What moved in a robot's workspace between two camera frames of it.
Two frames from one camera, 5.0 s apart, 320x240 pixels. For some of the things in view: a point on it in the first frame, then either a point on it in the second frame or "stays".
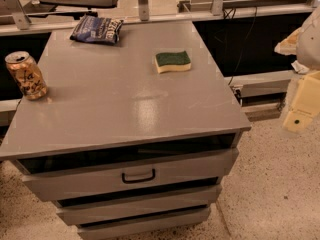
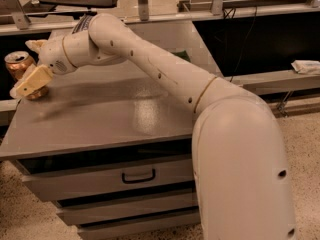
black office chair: (75, 1) stays
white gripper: (310, 47) -> (53, 58)
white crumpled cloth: (299, 68) stays
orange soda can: (27, 74) stays
